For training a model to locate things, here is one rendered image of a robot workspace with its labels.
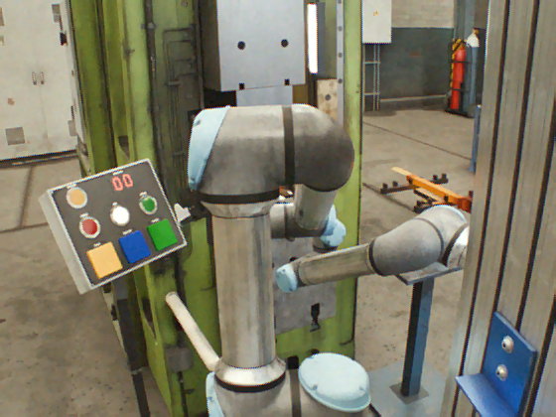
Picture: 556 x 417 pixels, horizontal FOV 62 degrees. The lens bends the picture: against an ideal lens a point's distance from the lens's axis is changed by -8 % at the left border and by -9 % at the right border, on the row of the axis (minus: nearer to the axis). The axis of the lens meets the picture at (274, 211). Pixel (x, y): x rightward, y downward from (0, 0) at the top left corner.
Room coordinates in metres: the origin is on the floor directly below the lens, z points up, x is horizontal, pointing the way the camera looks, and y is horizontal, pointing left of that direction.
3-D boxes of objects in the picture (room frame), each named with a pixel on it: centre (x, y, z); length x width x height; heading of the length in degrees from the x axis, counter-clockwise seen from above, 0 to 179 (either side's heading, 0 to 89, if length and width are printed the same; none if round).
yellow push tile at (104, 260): (1.14, 0.45, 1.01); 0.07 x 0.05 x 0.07; 141
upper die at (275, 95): (1.81, 0.11, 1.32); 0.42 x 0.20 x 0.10; 26
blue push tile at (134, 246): (1.22, 0.39, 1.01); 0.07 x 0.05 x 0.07; 141
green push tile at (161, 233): (1.30, 0.32, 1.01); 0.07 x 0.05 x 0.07; 141
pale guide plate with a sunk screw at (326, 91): (1.88, -0.21, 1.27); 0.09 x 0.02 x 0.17; 116
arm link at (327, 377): (0.64, -0.08, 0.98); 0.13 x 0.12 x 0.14; 92
